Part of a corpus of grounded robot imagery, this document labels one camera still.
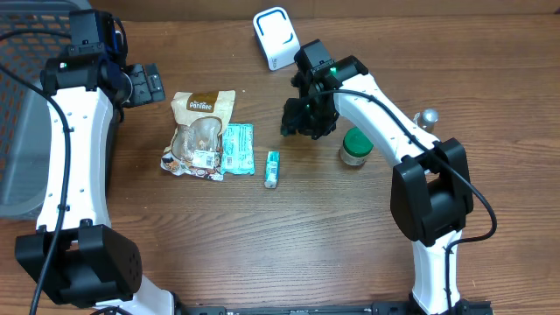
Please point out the white black barcode scanner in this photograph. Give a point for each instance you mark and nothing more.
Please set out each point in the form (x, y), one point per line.
(276, 36)

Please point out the teal white wet wipes pack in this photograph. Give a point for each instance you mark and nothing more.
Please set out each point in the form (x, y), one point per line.
(238, 155)

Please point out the teal snack packet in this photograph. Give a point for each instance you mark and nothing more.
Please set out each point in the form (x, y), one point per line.
(271, 170)

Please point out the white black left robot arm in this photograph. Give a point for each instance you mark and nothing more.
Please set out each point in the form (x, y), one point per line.
(74, 256)

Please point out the yellow dish soap bottle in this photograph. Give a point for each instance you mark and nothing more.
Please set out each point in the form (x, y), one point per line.
(426, 119)

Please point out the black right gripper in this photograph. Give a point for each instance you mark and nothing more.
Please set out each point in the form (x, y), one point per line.
(298, 122)

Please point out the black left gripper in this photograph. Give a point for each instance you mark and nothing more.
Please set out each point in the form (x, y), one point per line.
(148, 91)

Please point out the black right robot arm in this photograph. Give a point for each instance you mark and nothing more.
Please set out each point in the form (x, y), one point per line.
(431, 193)

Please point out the brown white snack packet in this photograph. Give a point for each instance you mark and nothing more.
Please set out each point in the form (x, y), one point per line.
(196, 146)

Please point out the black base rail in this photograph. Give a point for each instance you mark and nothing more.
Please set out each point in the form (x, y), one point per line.
(376, 308)

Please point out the grey plastic mesh basket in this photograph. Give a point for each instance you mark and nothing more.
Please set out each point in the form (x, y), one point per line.
(25, 121)

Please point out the green lid white jar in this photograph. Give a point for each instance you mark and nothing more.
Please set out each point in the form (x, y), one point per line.
(355, 148)

